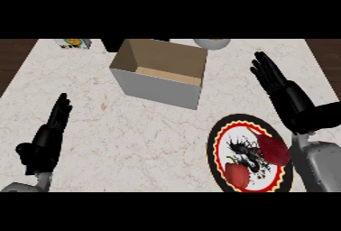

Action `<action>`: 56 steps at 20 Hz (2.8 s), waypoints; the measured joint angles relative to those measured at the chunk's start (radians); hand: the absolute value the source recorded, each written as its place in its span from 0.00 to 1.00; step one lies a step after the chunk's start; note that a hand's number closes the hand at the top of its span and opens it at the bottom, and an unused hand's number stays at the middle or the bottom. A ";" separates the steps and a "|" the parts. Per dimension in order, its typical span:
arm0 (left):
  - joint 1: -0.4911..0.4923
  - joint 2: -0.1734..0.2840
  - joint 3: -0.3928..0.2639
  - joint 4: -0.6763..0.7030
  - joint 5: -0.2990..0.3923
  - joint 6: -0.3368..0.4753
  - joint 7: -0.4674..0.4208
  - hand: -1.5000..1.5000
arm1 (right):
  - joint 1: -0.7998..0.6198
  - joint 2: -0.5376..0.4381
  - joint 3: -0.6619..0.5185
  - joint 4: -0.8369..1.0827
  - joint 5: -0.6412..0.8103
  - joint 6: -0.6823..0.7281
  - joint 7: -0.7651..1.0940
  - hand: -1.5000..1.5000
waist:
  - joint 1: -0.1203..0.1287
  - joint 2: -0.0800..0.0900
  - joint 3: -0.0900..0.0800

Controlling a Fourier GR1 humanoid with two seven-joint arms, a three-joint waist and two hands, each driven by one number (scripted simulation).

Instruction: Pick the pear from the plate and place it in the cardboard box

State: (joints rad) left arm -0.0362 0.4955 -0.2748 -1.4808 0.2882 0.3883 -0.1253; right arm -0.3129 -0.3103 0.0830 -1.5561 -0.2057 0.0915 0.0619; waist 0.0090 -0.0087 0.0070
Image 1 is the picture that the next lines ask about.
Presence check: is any open cardboard box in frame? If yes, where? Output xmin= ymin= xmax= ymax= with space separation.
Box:
xmin=110 ymin=39 xmax=210 ymax=111

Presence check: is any colourful printed packet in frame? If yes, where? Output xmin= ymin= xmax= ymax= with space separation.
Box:
xmin=54 ymin=38 xmax=93 ymax=51

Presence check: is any dark red pear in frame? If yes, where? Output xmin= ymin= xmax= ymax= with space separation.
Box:
xmin=247 ymin=127 xmax=293 ymax=167

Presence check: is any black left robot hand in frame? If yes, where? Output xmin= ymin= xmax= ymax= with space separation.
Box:
xmin=15 ymin=92 xmax=76 ymax=176

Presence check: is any black-rimmed patterned plate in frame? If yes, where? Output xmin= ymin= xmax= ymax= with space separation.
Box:
xmin=206 ymin=113 xmax=294 ymax=193

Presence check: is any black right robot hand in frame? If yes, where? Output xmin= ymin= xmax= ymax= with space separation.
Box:
xmin=250 ymin=51 xmax=341 ymax=135

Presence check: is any grey round bowl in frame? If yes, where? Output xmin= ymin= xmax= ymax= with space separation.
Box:
xmin=192 ymin=38 xmax=232 ymax=51

